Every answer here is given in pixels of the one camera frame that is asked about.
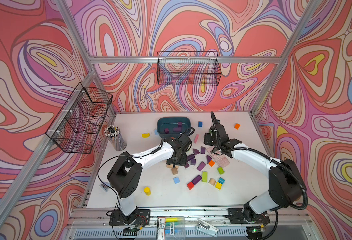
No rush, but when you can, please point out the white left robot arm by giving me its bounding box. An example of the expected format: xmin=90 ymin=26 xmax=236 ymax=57
xmin=107 ymin=134 xmax=192 ymax=217

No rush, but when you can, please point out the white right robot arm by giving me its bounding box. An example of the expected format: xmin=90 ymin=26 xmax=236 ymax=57
xmin=203 ymin=123 xmax=308 ymax=222

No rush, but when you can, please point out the teal plastic storage bin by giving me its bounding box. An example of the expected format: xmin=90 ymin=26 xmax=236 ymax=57
xmin=157 ymin=117 xmax=191 ymax=138

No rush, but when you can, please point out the pink long wooden block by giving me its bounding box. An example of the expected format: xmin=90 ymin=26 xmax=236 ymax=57
xmin=194 ymin=134 xmax=199 ymax=144

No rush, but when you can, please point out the natural wood long block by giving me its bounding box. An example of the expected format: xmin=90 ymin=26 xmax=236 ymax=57
xmin=166 ymin=164 xmax=179 ymax=169

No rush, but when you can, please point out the pink calculator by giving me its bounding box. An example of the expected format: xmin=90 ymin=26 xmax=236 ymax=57
xmin=207 ymin=147 xmax=230 ymax=168

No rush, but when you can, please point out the orange small block centre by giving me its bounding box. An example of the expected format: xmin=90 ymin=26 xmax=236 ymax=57
xmin=208 ymin=160 xmax=215 ymax=167

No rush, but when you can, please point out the purple brick centre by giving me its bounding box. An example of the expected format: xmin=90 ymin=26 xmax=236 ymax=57
xmin=196 ymin=162 xmax=206 ymax=172

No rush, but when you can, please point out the green cylinder near calculator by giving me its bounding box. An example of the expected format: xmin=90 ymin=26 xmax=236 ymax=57
xmin=217 ymin=167 xmax=225 ymax=175

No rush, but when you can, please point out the light blue wooden cube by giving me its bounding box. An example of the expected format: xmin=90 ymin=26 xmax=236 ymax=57
xmin=173 ymin=177 xmax=180 ymax=184

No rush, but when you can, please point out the light green rectangular block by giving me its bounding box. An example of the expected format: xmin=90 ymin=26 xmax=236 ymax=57
xmin=201 ymin=171 xmax=208 ymax=183

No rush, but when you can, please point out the purple long brick front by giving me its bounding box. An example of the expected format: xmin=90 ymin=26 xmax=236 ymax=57
xmin=191 ymin=175 xmax=202 ymax=185

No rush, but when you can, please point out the red wooden cube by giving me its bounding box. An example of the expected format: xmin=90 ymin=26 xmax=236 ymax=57
xmin=187 ymin=182 xmax=195 ymax=190

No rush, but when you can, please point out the natural wood cylinder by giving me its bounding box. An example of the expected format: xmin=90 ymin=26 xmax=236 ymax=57
xmin=209 ymin=178 xmax=216 ymax=186

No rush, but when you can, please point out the yellow small cube front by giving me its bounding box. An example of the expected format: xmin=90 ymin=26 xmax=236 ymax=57
xmin=215 ymin=182 xmax=222 ymax=190

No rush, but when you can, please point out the yellow wooden cylinder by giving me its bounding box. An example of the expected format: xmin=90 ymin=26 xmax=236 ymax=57
xmin=144 ymin=187 xmax=152 ymax=196

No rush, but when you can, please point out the pen holder cup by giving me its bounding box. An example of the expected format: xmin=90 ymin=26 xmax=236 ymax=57
xmin=104 ymin=125 xmax=127 ymax=151

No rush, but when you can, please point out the clear plastic stapler front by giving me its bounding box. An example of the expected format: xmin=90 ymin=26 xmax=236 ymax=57
xmin=195 ymin=218 xmax=219 ymax=238

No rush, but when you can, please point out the marker box front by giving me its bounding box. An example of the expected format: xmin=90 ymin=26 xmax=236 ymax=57
xmin=156 ymin=217 xmax=186 ymax=240

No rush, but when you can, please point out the black wire basket back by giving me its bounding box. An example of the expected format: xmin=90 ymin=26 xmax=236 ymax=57
xmin=157 ymin=50 xmax=222 ymax=86

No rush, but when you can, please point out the black wire basket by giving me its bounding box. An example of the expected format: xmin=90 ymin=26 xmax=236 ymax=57
xmin=46 ymin=83 xmax=113 ymax=154
xmin=157 ymin=50 xmax=222 ymax=86

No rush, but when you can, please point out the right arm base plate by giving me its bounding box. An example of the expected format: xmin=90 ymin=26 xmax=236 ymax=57
xmin=224 ymin=208 xmax=270 ymax=225

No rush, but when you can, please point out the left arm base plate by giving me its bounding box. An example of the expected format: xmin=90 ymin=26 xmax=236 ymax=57
xmin=106 ymin=209 xmax=151 ymax=227

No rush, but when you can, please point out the black wire basket left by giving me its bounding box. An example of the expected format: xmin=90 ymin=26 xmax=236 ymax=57
xmin=46 ymin=83 xmax=113 ymax=154

